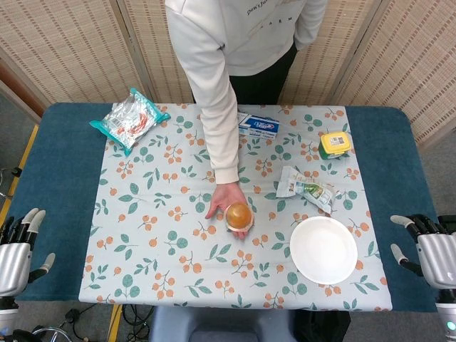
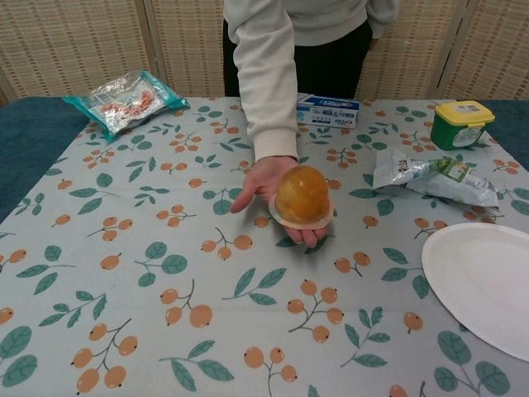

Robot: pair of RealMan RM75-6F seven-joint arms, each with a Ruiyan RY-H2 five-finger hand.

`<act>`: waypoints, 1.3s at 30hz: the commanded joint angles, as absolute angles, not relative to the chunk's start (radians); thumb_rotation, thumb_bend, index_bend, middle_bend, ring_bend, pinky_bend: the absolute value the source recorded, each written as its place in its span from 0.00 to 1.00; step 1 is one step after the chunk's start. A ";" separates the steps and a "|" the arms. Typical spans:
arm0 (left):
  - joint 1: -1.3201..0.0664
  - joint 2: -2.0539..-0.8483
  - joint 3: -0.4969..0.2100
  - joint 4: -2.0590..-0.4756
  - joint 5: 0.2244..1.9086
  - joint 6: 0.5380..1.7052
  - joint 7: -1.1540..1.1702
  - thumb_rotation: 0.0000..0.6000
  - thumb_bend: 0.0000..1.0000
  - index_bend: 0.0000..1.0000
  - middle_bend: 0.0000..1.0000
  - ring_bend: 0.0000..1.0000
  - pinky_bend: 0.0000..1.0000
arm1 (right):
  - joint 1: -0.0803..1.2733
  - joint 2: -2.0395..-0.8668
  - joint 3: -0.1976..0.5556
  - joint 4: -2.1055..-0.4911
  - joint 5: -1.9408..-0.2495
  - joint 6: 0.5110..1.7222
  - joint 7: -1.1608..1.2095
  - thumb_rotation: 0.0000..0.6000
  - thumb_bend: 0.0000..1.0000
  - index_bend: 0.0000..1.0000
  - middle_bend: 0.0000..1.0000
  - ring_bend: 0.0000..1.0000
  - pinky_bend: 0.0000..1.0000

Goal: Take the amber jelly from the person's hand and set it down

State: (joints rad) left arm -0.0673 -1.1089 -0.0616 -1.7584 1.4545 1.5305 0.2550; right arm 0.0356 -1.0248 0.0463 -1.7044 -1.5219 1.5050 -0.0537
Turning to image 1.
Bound black floor cables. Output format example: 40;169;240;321
120;303;157;342

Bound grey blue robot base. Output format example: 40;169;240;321
149;306;296;342

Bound person's bare hand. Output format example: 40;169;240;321
205;181;256;241

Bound teal clear snack bag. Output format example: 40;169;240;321
88;88;171;157

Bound floral print tablecloth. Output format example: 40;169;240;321
78;103;393;311

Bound white round plate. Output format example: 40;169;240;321
289;216;358;285

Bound woven bamboo folding screen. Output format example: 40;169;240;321
0;0;456;145

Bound yellow lid green jar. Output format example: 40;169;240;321
318;130;352;161

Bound blue white toothpaste box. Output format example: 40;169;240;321
237;112;279;139

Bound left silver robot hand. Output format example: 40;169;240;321
0;208;56;297

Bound green white snack pouch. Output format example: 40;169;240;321
275;165;342;217

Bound person's white sleeved forearm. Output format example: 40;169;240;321
194;85;240;185

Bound person in white sweatshirt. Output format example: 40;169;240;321
165;0;328;107

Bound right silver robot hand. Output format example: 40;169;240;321
390;213;456;289

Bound dark blue table cover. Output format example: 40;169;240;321
6;102;448;304

